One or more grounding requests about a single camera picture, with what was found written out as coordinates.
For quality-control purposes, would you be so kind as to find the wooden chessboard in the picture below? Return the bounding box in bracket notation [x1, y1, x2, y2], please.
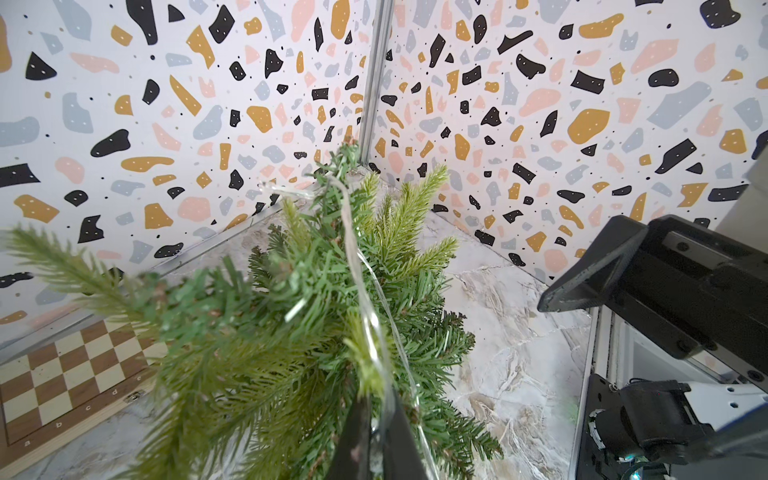
[1, 320, 168, 479]

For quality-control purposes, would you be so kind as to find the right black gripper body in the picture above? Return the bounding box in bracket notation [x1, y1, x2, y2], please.
[623, 215, 767, 390]

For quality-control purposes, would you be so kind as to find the small green christmas tree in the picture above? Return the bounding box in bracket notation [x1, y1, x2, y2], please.
[7, 144, 503, 479]

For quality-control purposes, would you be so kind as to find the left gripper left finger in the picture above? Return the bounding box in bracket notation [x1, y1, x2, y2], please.
[325, 397, 371, 480]

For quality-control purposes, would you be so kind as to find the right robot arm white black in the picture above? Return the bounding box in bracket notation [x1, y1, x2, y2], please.
[538, 215, 767, 479]

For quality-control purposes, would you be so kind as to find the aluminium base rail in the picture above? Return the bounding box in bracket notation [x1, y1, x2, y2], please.
[568, 306, 634, 479]

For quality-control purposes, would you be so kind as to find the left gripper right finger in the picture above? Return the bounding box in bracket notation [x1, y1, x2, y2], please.
[378, 387, 428, 480]

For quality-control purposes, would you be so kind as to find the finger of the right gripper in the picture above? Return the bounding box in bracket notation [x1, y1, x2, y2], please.
[537, 215, 649, 312]

